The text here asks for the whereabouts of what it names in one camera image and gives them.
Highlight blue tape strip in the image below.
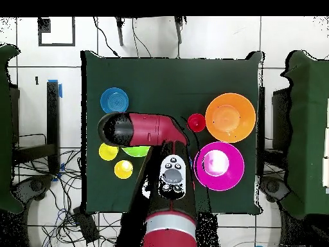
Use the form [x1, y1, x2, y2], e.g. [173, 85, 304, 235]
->
[48, 78, 63, 98]

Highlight black power strip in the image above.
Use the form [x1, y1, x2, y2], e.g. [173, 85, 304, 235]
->
[72, 206, 100, 244]

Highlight black stand leg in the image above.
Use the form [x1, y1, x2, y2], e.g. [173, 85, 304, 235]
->
[114, 16, 125, 47]
[173, 15, 188, 45]

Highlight thin black cable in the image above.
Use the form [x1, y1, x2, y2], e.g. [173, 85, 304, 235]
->
[92, 16, 121, 58]

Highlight green plastic bowl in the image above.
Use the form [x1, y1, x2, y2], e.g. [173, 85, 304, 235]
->
[121, 145, 152, 158]

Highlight large yellow-orange plastic bowl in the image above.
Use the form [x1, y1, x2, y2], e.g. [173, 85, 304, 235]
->
[204, 93, 257, 143]

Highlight red plastic cup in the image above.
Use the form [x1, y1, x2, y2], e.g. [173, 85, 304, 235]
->
[187, 113, 206, 133]

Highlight black square floor frame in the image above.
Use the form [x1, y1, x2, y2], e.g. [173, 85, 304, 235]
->
[37, 17, 76, 48]

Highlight light blue plastic bowl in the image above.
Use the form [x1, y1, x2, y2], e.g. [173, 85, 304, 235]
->
[100, 87, 130, 114]

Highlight dark green table cloth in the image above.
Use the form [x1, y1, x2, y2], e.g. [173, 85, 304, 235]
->
[80, 50, 264, 215]

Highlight tangle of cables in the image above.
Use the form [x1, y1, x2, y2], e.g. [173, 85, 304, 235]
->
[12, 147, 139, 247]

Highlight yellow plastic cup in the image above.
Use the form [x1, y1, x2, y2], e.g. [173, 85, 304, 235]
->
[114, 160, 134, 180]
[98, 142, 120, 162]

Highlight large pink plastic bowl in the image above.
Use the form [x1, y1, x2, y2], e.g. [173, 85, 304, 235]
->
[193, 141, 245, 192]

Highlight black stand post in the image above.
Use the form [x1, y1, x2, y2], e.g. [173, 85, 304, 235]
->
[11, 81, 61, 176]

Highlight green cloth side table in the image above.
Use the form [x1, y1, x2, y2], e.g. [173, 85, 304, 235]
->
[280, 50, 329, 219]
[0, 44, 24, 214]

